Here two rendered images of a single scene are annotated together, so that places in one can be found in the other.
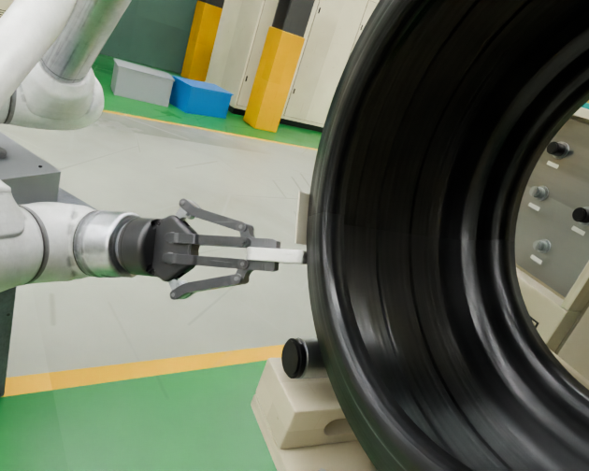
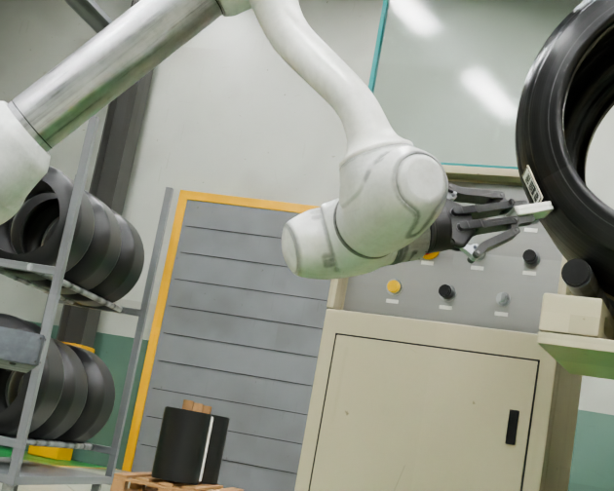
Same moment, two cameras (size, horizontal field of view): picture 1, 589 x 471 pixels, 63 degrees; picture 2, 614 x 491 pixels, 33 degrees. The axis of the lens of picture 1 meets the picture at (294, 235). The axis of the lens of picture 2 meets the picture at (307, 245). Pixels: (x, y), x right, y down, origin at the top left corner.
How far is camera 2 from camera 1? 1.47 m
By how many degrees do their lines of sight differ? 47
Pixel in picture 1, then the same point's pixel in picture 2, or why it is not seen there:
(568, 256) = (530, 298)
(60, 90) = (42, 159)
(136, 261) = (448, 228)
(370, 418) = not seen: outside the picture
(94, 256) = not seen: hidden behind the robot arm
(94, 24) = (135, 75)
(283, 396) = (583, 300)
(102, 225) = not seen: hidden behind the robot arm
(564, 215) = (510, 265)
